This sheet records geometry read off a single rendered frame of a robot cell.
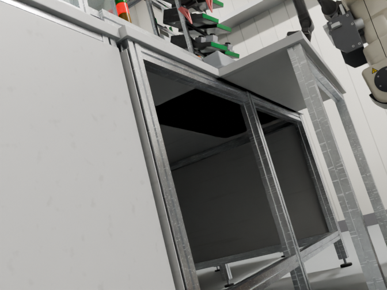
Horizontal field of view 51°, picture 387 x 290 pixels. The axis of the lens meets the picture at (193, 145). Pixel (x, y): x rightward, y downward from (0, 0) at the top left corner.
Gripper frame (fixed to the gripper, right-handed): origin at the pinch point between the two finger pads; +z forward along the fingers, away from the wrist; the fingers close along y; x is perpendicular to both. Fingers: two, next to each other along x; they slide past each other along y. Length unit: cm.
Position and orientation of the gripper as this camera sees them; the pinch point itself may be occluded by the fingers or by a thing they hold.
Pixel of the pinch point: (200, 16)
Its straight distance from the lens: 173.6
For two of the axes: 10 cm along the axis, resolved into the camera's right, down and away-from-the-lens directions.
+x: 3.9, -0.9, 9.2
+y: 8.5, -3.6, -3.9
